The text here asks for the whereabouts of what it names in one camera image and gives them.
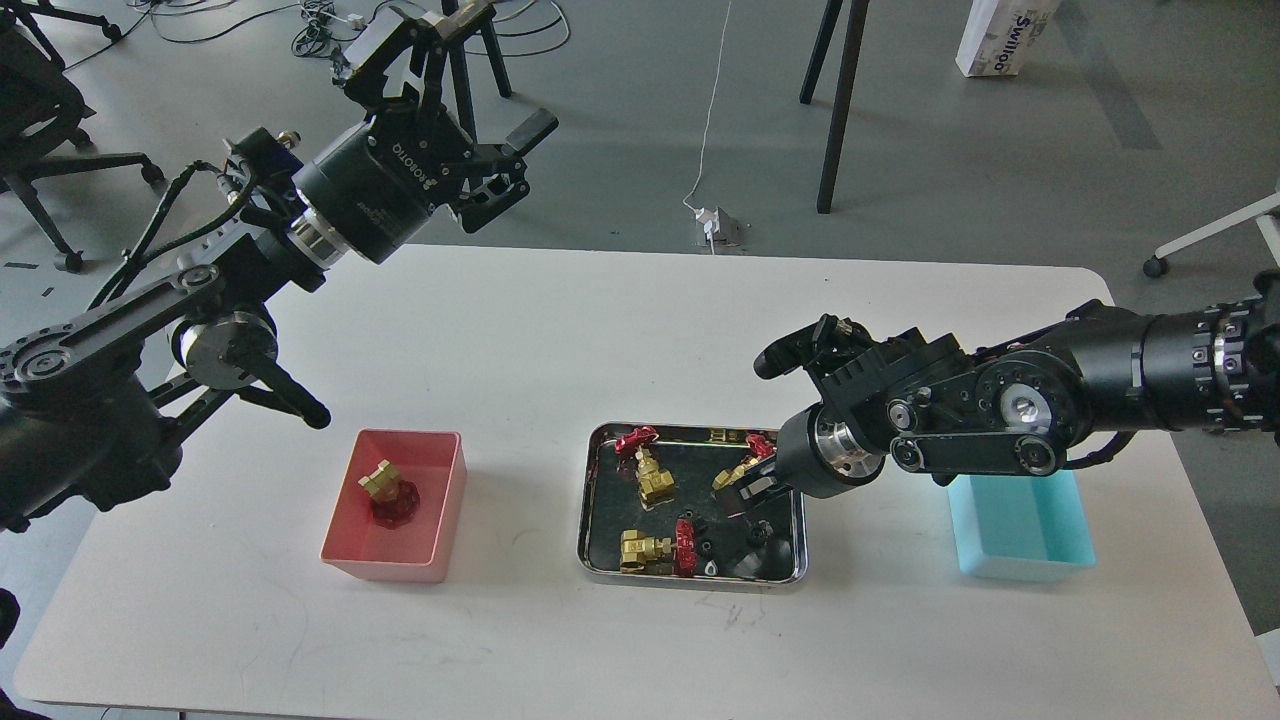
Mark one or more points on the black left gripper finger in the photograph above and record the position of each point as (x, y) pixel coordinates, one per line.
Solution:
(495, 172)
(403, 57)

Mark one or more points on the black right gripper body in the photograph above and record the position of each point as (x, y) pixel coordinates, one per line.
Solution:
(818, 456)

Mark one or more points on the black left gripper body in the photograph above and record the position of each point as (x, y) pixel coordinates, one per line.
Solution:
(379, 182)

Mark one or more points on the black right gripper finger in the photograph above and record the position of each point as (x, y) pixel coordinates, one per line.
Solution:
(759, 450)
(746, 493)

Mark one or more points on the brass valve red handle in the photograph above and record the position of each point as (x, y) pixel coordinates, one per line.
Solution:
(655, 484)
(638, 551)
(393, 500)
(738, 471)

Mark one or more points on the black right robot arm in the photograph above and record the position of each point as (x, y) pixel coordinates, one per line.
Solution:
(1068, 396)

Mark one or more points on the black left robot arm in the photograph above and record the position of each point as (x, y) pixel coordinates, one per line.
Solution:
(99, 406)

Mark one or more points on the light blue plastic box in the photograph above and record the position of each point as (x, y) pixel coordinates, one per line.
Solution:
(1027, 529)

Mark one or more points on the pink plastic box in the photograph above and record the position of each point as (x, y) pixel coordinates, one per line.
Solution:
(420, 551)

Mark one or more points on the white cardboard box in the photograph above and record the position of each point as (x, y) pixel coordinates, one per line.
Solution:
(998, 36)

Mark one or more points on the black table leg left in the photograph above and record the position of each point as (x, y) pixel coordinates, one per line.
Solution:
(490, 60)

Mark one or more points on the black table leg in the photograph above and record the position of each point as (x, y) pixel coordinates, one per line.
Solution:
(490, 60)
(846, 74)

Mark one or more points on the shiny metal tray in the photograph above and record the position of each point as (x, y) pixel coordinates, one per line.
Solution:
(649, 515)

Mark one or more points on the white power adapter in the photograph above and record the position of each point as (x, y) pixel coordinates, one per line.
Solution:
(718, 229)

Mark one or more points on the black office chair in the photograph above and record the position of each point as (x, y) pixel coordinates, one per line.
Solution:
(41, 109)

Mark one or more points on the white chair base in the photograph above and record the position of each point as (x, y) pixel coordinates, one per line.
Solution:
(1263, 213)

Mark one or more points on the black table leg right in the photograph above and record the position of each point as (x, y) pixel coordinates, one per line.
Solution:
(846, 74)

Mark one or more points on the black cable bundle floor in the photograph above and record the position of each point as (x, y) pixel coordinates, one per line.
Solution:
(316, 37)

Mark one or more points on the brass valve red handle top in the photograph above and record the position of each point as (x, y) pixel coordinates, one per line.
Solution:
(655, 484)

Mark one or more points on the brass valve red handle bottom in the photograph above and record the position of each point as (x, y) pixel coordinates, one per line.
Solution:
(638, 551)

